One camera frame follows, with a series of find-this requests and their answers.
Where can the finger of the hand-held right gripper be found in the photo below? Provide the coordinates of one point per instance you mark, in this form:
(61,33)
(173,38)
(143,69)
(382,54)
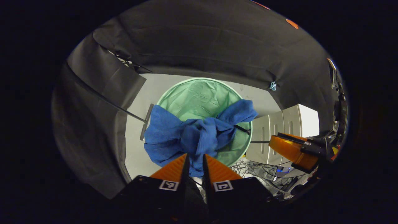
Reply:
(314,149)

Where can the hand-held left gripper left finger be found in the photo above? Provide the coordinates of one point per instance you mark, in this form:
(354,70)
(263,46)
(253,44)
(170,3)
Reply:
(186,177)

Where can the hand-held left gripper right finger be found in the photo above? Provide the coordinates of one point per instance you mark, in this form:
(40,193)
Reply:
(206,180)

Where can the green laundry hamper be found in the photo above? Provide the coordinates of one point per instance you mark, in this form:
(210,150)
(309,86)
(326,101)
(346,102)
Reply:
(199,96)

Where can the black clothes rack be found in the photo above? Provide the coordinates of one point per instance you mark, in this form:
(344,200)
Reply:
(146,124)

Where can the white drawer cabinet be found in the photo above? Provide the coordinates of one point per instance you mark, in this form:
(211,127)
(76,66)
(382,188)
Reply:
(292,121)

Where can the grey electronic box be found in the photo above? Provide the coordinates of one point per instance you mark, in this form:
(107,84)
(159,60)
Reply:
(276,171)

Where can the black equipment stand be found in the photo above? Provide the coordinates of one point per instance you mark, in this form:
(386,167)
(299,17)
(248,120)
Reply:
(340,109)

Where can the light blue clip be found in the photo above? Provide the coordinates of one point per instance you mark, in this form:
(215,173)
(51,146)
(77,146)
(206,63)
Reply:
(273,86)

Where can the black backdrop cloth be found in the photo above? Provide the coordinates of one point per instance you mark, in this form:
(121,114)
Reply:
(202,40)

